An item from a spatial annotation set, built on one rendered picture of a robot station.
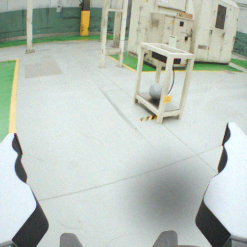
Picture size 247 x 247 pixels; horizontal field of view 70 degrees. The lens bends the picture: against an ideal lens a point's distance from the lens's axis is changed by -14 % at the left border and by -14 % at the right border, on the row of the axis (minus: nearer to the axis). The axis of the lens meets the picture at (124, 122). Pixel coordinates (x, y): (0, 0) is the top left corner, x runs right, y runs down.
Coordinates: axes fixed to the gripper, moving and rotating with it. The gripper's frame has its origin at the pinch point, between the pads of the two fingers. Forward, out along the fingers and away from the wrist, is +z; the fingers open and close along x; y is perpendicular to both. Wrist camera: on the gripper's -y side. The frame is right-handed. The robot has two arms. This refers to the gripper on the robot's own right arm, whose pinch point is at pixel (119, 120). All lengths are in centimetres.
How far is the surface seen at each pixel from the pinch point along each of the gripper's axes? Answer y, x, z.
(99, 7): -52, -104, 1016
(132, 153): 108, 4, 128
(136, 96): 98, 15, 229
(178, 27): 23, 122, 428
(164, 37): 46, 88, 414
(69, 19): -7, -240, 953
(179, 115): 110, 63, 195
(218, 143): 121, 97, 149
